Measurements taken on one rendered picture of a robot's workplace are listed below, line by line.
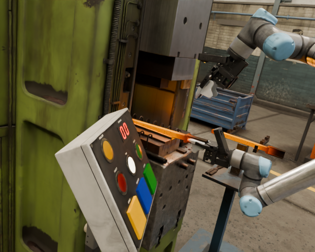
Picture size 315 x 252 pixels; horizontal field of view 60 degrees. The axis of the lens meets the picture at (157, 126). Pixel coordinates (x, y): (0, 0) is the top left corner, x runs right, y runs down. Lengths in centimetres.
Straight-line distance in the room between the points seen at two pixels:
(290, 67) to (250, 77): 120
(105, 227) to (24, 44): 85
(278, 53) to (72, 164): 63
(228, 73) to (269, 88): 815
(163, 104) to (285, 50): 86
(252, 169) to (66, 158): 77
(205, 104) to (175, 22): 418
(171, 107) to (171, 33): 57
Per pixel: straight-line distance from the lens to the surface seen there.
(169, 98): 154
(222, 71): 98
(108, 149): 63
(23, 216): 156
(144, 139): 124
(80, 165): 58
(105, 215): 62
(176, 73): 114
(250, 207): 106
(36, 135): 135
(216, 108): 512
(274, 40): 87
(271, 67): 911
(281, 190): 105
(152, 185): 84
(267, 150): 162
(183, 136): 125
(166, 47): 108
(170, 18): 108
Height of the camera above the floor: 142
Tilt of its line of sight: 17 degrees down
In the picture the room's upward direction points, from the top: 10 degrees clockwise
